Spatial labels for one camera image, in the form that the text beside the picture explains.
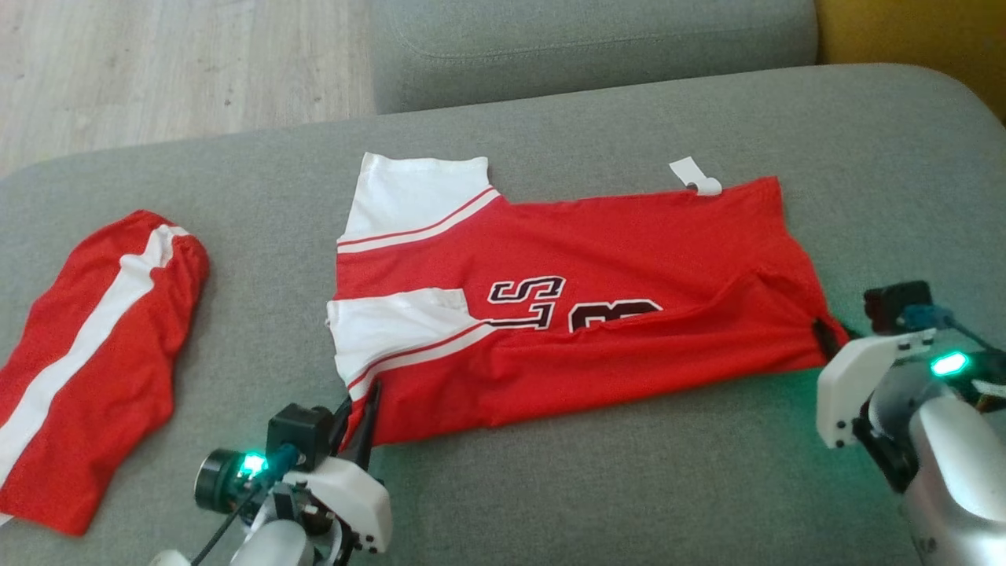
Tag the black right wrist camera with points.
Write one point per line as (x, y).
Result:
(896, 303)

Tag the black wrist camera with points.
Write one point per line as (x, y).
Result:
(896, 303)
(302, 432)

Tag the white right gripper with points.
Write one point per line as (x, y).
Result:
(849, 377)

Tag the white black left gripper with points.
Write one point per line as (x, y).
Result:
(354, 495)

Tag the wide yellow sofa back cushion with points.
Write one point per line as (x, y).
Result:
(919, 39)

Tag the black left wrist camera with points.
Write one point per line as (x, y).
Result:
(302, 432)

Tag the red shorts with white stripe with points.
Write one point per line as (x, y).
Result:
(102, 377)

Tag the large grey ottoman cushion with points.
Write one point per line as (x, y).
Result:
(589, 503)

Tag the red white sports jersey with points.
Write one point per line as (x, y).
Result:
(597, 369)

